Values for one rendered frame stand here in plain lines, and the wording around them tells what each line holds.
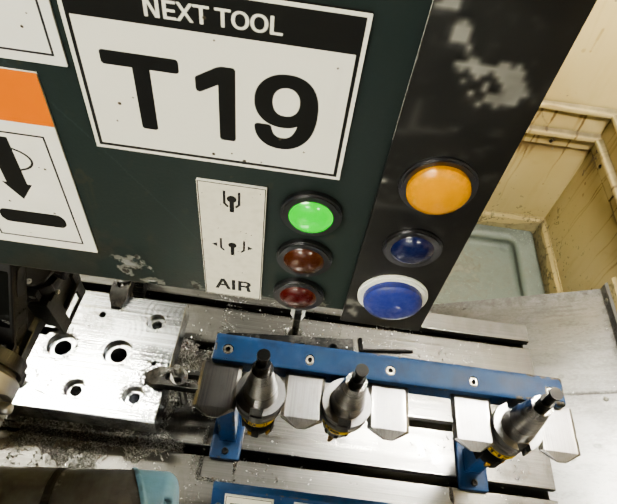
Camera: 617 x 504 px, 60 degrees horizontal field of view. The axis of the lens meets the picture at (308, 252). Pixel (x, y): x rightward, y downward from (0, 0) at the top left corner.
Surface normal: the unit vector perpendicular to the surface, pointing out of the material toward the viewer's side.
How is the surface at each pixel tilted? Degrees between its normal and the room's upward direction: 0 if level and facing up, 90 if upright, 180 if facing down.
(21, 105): 90
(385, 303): 88
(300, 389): 0
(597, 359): 24
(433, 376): 0
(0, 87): 90
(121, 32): 90
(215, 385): 0
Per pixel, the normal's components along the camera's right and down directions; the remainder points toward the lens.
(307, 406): 0.10, -0.61
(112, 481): 0.07, -0.96
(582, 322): -0.32, -0.61
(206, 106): -0.09, 0.78
